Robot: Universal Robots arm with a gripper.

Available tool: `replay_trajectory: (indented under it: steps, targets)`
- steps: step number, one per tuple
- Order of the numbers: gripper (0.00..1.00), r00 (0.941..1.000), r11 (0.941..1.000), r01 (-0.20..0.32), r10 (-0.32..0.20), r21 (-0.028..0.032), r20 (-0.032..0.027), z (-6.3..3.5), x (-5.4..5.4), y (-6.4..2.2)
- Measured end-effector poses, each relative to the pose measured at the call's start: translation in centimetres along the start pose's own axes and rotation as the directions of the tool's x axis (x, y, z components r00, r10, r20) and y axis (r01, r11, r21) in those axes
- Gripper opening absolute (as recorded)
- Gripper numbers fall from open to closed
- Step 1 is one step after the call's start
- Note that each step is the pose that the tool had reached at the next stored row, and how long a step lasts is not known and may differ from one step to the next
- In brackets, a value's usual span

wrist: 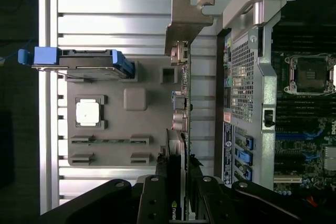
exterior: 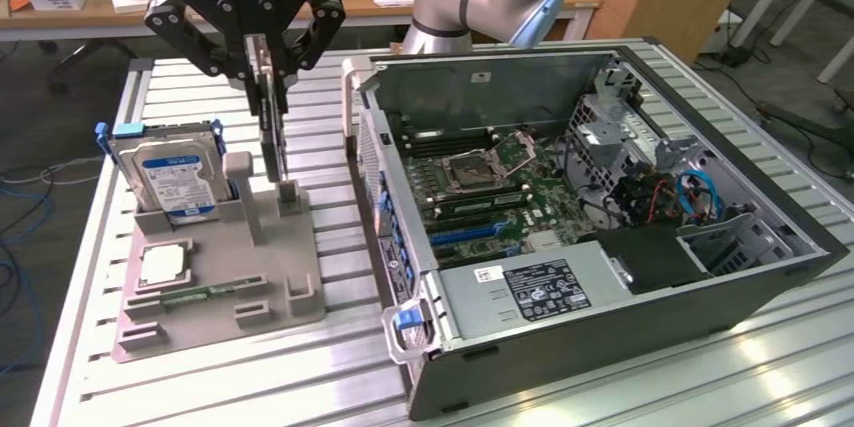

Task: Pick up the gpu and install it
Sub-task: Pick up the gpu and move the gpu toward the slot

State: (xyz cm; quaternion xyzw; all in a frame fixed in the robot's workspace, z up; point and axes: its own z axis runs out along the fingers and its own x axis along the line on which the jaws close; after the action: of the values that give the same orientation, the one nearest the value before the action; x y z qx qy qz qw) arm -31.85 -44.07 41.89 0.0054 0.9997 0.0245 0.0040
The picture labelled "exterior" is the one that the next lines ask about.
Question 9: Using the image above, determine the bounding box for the black graphics card silver bracket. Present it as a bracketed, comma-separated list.
[243, 32, 292, 186]

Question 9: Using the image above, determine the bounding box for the black office chair base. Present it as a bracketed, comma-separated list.
[39, 39, 139, 96]

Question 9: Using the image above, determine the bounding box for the hard disk in blue caddy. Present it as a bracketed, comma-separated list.
[92, 117, 232, 226]

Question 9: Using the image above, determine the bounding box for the CPU socket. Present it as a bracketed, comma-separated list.
[443, 151, 508, 193]

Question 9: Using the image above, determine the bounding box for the metal socket cover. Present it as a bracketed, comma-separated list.
[490, 130, 542, 181]

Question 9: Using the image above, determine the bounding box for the installed dark RAM stick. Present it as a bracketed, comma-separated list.
[432, 190, 528, 216]

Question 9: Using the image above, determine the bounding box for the silver perforated drive cage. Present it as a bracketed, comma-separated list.
[571, 92, 668, 198]

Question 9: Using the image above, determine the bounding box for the grey plastic parts rack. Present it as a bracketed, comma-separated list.
[109, 150, 328, 364]

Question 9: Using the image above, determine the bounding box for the silver CPU chip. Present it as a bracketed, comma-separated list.
[139, 248, 188, 286]

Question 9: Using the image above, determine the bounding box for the blue expansion slot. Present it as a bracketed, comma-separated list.
[428, 222, 503, 247]

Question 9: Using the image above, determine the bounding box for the green motherboard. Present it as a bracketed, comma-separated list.
[399, 129, 602, 271]

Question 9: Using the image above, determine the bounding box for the green RAM stick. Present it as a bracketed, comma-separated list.
[159, 284, 252, 306]

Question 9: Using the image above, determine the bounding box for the grey power supply unit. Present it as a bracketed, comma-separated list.
[426, 241, 632, 343]

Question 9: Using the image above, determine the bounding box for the blue case latch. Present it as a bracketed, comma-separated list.
[391, 310, 423, 333]

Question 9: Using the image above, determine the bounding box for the black plastic air shroud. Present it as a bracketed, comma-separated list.
[592, 224, 715, 296]

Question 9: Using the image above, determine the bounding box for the black floor stand base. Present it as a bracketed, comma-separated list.
[752, 99, 854, 151]

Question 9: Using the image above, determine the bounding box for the open black PC case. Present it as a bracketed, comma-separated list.
[340, 44, 853, 423]

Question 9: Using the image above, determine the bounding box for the grey floor cable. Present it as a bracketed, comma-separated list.
[0, 156, 108, 186]

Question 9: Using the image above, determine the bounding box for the blue floor cable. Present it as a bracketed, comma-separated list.
[0, 186, 52, 378]

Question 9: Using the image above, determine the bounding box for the blue wire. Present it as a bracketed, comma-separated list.
[672, 170, 727, 223]

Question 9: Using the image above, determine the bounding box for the silver disk bay bracket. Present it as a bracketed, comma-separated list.
[676, 206, 802, 276]

